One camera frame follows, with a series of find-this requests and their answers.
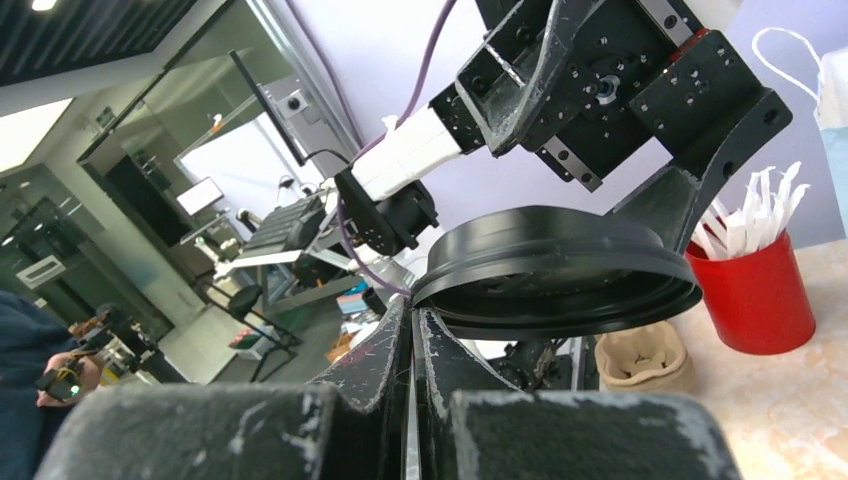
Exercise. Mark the red straw holder cup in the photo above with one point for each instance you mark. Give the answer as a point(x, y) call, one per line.
point(758, 303)

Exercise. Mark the person in dark blue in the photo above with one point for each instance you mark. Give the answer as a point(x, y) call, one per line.
point(32, 343)

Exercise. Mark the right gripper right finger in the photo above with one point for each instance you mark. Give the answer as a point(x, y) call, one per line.
point(473, 424)

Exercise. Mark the light blue paper bag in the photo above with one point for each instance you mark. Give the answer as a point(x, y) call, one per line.
point(830, 111)

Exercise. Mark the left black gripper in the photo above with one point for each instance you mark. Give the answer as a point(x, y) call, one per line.
point(568, 80)

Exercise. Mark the brown pulp cup carrier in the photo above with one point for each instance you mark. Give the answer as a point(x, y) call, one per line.
point(651, 358)

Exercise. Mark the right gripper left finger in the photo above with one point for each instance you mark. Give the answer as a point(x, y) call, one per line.
point(349, 422)

